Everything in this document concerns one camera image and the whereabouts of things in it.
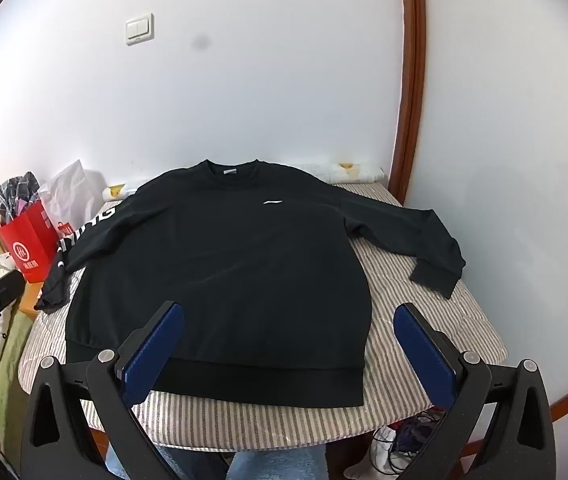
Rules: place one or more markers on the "red paper bag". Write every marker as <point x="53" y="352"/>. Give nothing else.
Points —
<point x="28" y="245"/>

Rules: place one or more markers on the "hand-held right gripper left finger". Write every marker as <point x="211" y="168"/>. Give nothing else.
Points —
<point x="153" y="355"/>

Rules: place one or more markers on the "white light switch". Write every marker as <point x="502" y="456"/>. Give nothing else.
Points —
<point x="139" y="29"/>

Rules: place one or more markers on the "green cloth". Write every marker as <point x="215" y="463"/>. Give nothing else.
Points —
<point x="8" y="360"/>

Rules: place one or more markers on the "white plastic bag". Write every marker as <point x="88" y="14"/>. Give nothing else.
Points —
<point x="71" y="185"/>

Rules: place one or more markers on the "wooden nightstand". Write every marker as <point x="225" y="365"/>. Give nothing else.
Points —
<point x="31" y="297"/>

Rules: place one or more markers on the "person's blue jeans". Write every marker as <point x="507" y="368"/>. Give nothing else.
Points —
<point x="274" y="465"/>

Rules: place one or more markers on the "brown wooden door frame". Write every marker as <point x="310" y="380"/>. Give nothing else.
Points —
<point x="411" y="60"/>

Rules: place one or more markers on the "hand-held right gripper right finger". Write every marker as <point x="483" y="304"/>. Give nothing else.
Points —
<point x="424" y="355"/>

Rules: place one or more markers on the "white duck print cloth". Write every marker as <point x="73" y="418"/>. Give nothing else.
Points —
<point x="359" y="172"/>

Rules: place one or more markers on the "black sweatshirt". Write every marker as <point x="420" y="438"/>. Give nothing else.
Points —
<point x="213" y="260"/>

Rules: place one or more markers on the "plaid cloth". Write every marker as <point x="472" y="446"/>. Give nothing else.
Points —
<point x="16" y="195"/>

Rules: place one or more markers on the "striped bed cover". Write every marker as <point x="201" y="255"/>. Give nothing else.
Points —
<point x="389" y="280"/>

